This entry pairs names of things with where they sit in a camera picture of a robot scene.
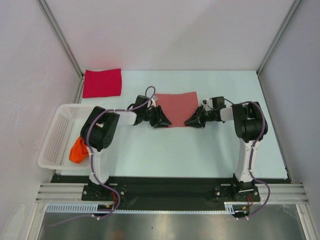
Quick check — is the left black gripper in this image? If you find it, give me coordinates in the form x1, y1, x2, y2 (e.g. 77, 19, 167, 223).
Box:
141, 105, 171, 129

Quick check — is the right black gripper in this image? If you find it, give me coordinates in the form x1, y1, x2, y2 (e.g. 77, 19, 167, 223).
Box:
185, 105, 217, 128

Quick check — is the salmon pink t shirt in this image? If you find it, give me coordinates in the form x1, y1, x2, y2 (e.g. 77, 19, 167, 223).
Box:
156, 91, 199, 128

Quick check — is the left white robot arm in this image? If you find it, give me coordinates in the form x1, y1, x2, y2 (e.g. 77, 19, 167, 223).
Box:
80, 95, 172, 200

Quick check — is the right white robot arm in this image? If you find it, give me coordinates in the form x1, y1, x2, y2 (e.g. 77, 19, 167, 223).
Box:
184, 96, 268, 201

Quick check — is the folded red t shirt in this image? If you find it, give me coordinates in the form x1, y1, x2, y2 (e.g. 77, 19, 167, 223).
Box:
82, 68, 122, 98

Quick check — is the orange t shirt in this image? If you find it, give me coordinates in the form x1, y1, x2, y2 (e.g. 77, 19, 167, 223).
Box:
69, 136, 89, 164

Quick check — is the white plastic basket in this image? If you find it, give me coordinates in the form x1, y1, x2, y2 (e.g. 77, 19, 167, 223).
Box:
37, 103, 94, 171

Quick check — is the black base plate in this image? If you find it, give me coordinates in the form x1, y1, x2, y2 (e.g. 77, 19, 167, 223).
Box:
51, 175, 293, 212

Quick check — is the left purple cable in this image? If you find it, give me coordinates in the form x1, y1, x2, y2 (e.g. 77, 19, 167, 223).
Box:
47, 86, 157, 226

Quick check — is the white slotted cable duct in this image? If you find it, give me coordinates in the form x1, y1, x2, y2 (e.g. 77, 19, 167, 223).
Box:
46, 201, 251, 215

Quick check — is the left aluminium frame post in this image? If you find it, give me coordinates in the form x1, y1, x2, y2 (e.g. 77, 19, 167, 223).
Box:
36, 0, 85, 78

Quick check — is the aluminium frame post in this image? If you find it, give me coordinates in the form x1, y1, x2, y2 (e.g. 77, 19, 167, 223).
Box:
256, 0, 305, 76
36, 0, 85, 78

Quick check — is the right aluminium frame post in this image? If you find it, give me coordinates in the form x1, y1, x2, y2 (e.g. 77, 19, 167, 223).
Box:
256, 0, 305, 76

